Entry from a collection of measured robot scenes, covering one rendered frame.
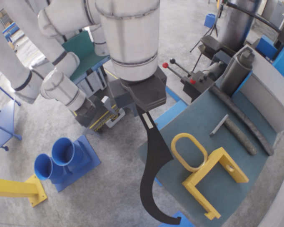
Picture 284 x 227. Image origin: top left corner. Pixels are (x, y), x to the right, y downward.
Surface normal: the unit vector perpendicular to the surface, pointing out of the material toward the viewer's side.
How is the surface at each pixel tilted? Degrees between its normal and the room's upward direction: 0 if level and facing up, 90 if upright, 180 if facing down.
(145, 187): 0
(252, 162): 0
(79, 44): 90
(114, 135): 0
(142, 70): 91
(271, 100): 90
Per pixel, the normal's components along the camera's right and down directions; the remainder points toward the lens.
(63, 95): 0.44, 0.59
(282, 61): -0.78, 0.58
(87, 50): 0.73, 0.59
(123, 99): 0.41, 0.80
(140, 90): -0.05, -0.45
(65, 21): 0.18, 0.87
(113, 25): -0.44, 0.81
